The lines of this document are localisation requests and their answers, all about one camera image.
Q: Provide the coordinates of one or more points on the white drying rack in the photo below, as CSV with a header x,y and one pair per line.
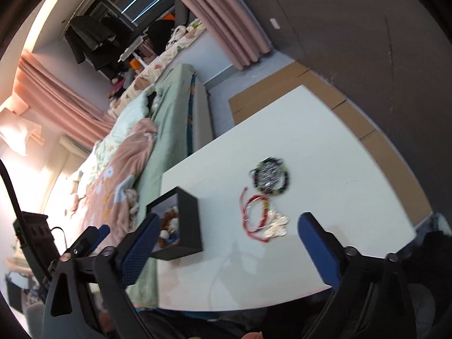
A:
x,y
132,51

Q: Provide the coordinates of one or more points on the white hanging cloth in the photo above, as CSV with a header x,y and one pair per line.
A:
x,y
17,130

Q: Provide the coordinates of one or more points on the grey bed frame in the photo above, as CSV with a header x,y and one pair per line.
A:
x,y
203,120

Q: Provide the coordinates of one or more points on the cream floral quilt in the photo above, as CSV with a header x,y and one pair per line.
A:
x,y
159,63

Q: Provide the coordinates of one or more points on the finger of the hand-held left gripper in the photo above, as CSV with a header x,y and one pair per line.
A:
x,y
84,242

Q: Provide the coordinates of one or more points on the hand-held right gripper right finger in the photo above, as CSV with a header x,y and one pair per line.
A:
x,y
317,250

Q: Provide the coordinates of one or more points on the brown cardboard sheet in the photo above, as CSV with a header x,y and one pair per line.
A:
x,y
395,176
355,120
282,81

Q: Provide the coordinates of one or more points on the pink floral blanket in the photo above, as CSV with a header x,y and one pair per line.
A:
x,y
120,169

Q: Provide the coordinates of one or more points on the black jewelry box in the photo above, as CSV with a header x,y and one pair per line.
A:
x,y
190,219

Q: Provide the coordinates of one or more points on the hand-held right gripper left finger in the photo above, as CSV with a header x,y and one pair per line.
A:
x,y
139,250

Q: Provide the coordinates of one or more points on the dark hanging clothes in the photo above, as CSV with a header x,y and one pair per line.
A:
x,y
88,39

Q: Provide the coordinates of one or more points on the light green floral quilt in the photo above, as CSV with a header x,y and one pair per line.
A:
x,y
125,122

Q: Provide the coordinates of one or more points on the pink curtain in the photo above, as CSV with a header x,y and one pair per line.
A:
x,y
60,102
226,17

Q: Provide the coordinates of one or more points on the white wall switch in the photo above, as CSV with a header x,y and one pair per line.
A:
x,y
275,23

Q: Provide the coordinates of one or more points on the brown beaded jewelry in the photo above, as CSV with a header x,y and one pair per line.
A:
x,y
169,226

